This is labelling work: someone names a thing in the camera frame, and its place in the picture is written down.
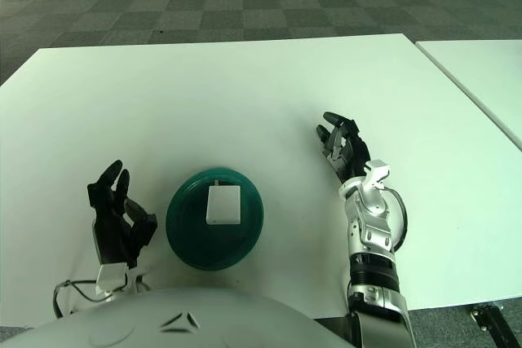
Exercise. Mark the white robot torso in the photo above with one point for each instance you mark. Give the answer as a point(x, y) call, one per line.
point(183, 319)

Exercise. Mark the black table foot with caster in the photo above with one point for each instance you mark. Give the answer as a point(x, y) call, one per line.
point(495, 323)

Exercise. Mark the white side table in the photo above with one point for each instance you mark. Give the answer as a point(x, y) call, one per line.
point(489, 75)

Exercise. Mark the round green plate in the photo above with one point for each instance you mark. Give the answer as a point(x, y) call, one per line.
point(191, 234)

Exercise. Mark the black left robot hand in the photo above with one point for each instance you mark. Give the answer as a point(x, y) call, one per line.
point(118, 225)

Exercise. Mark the white wall charger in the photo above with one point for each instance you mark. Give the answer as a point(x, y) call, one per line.
point(223, 205)

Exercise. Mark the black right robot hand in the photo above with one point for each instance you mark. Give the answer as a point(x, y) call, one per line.
point(350, 152)

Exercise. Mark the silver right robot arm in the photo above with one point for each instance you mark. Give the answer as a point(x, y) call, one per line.
point(375, 250)

